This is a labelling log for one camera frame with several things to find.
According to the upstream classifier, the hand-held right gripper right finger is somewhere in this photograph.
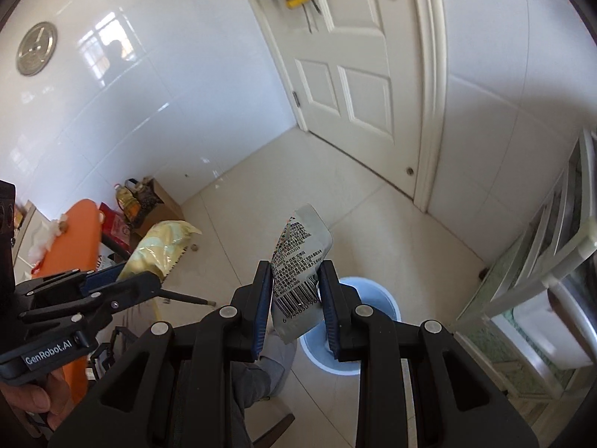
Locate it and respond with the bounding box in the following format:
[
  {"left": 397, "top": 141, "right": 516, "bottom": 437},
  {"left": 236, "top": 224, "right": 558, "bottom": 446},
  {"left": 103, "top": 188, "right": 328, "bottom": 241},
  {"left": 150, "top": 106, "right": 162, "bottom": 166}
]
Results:
[{"left": 318, "top": 259, "right": 542, "bottom": 448}]

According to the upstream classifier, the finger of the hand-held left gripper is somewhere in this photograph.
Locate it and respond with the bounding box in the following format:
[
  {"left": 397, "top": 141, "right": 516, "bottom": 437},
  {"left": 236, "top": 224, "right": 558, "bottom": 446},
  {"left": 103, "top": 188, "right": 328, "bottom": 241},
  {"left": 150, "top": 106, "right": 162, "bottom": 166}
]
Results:
[
  {"left": 19, "top": 273, "right": 164, "bottom": 334},
  {"left": 16, "top": 262, "right": 126, "bottom": 311}
]

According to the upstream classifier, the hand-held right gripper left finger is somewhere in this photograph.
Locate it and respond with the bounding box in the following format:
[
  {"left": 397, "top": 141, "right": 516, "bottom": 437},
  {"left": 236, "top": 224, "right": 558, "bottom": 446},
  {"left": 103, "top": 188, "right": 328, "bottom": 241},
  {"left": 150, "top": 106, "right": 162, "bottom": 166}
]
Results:
[{"left": 49, "top": 260, "right": 274, "bottom": 448}]

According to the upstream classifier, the light blue trash bin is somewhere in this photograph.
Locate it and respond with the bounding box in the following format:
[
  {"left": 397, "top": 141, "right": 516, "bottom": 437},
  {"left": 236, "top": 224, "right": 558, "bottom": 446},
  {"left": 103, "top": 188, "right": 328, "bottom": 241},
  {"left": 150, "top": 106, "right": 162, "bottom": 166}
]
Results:
[{"left": 298, "top": 276, "right": 402, "bottom": 375}]

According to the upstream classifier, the white barcode snack packet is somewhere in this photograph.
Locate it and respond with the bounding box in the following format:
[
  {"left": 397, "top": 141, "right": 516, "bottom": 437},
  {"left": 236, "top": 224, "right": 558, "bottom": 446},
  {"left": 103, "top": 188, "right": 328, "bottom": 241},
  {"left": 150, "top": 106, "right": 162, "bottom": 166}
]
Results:
[{"left": 271, "top": 203, "right": 335, "bottom": 340}]

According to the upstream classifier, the pale yellow plastic packet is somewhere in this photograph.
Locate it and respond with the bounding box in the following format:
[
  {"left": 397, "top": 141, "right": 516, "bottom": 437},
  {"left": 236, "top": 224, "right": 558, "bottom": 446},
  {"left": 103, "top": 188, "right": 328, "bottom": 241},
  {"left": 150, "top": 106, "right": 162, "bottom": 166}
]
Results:
[{"left": 114, "top": 220, "right": 203, "bottom": 291}]

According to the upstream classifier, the person's left hand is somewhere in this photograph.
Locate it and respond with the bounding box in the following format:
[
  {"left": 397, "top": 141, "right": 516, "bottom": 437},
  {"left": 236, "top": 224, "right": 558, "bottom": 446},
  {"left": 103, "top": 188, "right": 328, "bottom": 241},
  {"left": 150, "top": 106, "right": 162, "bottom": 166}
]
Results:
[{"left": 0, "top": 366, "right": 75, "bottom": 432}]

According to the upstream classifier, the orange chair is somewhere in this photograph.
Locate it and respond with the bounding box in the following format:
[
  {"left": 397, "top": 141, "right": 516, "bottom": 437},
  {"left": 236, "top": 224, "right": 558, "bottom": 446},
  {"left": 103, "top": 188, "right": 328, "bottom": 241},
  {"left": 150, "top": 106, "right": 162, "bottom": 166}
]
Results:
[{"left": 32, "top": 199, "right": 106, "bottom": 404}]

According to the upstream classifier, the person's grey trouser leg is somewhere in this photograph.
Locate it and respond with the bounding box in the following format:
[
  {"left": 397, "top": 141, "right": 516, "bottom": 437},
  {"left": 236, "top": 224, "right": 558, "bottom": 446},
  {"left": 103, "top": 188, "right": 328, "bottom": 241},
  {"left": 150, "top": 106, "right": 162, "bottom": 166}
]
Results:
[{"left": 230, "top": 330, "right": 298, "bottom": 412}]

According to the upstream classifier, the black metal rod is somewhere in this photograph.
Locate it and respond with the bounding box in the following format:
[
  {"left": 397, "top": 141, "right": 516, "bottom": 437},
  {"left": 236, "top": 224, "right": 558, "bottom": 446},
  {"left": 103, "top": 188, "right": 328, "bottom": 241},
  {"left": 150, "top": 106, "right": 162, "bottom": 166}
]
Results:
[{"left": 157, "top": 288, "right": 216, "bottom": 307}]

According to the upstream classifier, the crumpled white tissue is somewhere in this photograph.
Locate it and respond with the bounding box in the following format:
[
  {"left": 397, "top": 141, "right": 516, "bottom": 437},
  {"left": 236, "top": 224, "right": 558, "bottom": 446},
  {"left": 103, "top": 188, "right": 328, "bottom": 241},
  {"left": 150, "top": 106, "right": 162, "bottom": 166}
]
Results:
[{"left": 28, "top": 215, "right": 71, "bottom": 260}]

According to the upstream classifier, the cooking oil bottle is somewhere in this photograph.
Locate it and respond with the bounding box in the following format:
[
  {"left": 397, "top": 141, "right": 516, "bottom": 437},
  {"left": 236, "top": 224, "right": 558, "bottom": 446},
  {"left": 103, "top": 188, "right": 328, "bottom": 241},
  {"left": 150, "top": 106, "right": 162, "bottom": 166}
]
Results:
[{"left": 114, "top": 178, "right": 143, "bottom": 227}]

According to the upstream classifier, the dark patterned bag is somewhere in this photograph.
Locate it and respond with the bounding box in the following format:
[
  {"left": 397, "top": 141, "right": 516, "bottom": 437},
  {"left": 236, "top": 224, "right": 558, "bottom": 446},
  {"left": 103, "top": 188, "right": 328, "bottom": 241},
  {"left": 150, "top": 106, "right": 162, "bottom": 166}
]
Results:
[{"left": 135, "top": 177, "right": 164, "bottom": 218}]

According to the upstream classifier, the cardboard box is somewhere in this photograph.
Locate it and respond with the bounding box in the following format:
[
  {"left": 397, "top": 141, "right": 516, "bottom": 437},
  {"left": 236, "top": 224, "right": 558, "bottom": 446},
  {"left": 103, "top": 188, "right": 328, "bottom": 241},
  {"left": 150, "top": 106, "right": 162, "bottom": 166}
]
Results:
[{"left": 133, "top": 176, "right": 185, "bottom": 240}]

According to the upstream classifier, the white panelled door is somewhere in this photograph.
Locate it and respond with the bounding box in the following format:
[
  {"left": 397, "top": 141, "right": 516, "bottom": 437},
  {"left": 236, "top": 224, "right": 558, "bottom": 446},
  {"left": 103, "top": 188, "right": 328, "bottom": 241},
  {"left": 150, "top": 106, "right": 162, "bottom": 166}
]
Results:
[{"left": 256, "top": 0, "right": 423, "bottom": 199}]

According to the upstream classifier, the white door frame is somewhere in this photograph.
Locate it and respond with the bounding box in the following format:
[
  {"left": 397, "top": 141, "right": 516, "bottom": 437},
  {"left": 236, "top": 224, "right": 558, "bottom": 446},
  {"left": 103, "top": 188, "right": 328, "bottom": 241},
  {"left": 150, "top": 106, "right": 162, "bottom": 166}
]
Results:
[{"left": 243, "top": 0, "right": 449, "bottom": 214}]

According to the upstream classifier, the round metal wall cover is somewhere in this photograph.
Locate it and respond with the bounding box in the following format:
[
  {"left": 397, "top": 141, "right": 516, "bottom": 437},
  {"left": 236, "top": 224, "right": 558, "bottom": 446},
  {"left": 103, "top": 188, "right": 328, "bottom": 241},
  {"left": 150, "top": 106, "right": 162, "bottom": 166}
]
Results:
[{"left": 16, "top": 22, "right": 59, "bottom": 77}]

